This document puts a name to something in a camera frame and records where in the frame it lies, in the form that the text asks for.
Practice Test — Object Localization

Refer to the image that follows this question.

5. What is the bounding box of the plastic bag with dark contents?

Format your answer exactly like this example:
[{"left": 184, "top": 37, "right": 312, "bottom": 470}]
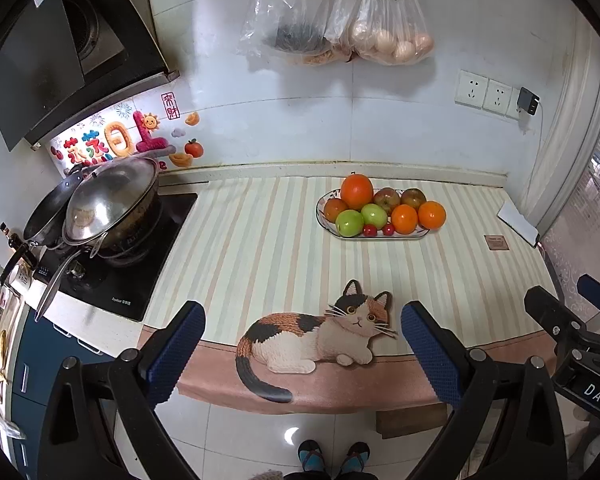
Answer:
[{"left": 237, "top": 0, "right": 336, "bottom": 63}]

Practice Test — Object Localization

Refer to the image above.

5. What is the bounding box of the steel wok lid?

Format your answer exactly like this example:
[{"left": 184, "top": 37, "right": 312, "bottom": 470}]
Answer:
[{"left": 62, "top": 157, "right": 160, "bottom": 242}]

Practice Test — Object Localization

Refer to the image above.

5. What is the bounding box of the black charger plug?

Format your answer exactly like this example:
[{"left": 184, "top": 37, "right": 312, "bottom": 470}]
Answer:
[{"left": 516, "top": 87, "right": 541, "bottom": 117}]

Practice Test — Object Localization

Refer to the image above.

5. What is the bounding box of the striped cat print mat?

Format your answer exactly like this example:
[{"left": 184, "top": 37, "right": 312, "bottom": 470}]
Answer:
[{"left": 137, "top": 175, "right": 561, "bottom": 416}]

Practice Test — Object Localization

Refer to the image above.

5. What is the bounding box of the black stove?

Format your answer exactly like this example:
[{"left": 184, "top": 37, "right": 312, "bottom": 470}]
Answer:
[{"left": 32, "top": 192, "right": 199, "bottom": 323}]

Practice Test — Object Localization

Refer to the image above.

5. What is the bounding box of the orange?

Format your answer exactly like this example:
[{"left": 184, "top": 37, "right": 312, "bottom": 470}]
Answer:
[
  {"left": 340, "top": 173, "right": 374, "bottom": 209},
  {"left": 417, "top": 200, "right": 447, "bottom": 229},
  {"left": 391, "top": 205, "right": 420, "bottom": 235}
]

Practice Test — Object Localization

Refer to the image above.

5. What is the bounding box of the plastic bag of eggs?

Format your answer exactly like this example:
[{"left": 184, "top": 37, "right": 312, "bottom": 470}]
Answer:
[{"left": 350, "top": 0, "right": 436, "bottom": 67}]

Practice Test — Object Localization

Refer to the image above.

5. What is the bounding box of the plastic bag with orange contents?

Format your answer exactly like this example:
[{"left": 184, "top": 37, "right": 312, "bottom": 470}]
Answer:
[{"left": 300, "top": 0, "right": 367, "bottom": 67}]

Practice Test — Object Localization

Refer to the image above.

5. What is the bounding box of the person's left foot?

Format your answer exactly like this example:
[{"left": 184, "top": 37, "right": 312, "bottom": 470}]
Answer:
[{"left": 297, "top": 439, "right": 327, "bottom": 476}]

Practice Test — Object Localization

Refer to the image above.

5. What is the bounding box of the steel wok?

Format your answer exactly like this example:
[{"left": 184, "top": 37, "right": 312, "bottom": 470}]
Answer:
[{"left": 34, "top": 190, "right": 165, "bottom": 322}]

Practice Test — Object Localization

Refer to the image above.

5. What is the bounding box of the colourful letter wall sticker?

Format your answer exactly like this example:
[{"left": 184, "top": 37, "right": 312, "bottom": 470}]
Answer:
[{"left": 50, "top": 109, "right": 177, "bottom": 173}]

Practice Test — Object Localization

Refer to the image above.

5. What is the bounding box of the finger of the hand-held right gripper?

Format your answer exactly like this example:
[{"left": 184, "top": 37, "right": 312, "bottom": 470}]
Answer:
[
  {"left": 577, "top": 274, "right": 600, "bottom": 319},
  {"left": 524, "top": 285, "right": 588, "bottom": 347}
]

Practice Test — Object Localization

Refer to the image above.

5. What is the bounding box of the lace curtain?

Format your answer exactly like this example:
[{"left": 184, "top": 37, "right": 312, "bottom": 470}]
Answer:
[{"left": 540, "top": 95, "right": 600, "bottom": 321}]

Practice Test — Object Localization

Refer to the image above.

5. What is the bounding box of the black frying pan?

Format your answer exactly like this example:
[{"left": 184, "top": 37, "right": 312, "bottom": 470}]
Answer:
[{"left": 22, "top": 172, "right": 87, "bottom": 249}]

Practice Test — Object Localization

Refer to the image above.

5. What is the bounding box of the white wall socket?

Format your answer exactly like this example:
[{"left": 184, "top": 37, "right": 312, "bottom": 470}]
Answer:
[
  {"left": 454, "top": 70, "right": 489, "bottom": 109},
  {"left": 481, "top": 79, "right": 515, "bottom": 116}
]

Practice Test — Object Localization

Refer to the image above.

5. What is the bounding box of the white phone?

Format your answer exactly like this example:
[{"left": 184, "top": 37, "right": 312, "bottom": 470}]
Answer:
[{"left": 496, "top": 201, "right": 541, "bottom": 248}]

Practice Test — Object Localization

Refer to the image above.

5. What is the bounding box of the blue cabinet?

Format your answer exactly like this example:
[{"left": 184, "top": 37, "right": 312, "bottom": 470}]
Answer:
[{"left": 0, "top": 310, "right": 126, "bottom": 480}]

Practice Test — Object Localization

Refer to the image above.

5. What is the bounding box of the brownish orange held fruit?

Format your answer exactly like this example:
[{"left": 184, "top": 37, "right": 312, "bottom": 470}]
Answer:
[{"left": 324, "top": 198, "right": 350, "bottom": 223}]

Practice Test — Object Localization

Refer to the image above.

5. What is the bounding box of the white mug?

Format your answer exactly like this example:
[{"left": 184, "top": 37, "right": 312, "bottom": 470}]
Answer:
[{"left": 2, "top": 260, "right": 33, "bottom": 293}]

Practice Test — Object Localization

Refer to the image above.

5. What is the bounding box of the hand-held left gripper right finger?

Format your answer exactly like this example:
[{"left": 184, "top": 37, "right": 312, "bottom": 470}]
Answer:
[{"left": 400, "top": 301, "right": 568, "bottom": 480}]

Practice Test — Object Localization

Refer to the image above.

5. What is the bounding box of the white charger cable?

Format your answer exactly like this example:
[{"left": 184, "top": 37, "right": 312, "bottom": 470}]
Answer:
[{"left": 522, "top": 105, "right": 547, "bottom": 221}]

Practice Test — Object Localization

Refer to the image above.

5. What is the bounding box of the dark glass bottle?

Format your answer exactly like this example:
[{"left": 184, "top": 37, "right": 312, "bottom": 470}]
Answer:
[{"left": 0, "top": 222, "right": 38, "bottom": 267}]

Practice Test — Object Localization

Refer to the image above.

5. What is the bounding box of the red apple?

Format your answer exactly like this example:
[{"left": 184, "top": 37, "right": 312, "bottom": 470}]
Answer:
[
  {"left": 400, "top": 188, "right": 427, "bottom": 211},
  {"left": 372, "top": 187, "right": 402, "bottom": 211}
]

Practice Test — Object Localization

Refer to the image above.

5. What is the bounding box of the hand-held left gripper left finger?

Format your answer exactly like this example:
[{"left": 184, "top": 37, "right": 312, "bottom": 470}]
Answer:
[{"left": 30, "top": 301, "right": 207, "bottom": 480}]

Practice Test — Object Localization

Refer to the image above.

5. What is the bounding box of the black range hood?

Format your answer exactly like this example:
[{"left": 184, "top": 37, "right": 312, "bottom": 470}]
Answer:
[{"left": 0, "top": 0, "right": 179, "bottom": 153}]

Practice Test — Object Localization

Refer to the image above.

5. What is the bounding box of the floral oval plate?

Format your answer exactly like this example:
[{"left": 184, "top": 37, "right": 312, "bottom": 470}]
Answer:
[{"left": 315, "top": 187, "right": 446, "bottom": 242}]

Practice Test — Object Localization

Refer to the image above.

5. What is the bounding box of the green apple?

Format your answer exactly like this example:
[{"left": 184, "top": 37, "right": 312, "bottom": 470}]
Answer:
[
  {"left": 335, "top": 210, "right": 363, "bottom": 237},
  {"left": 361, "top": 203, "right": 389, "bottom": 228}
]

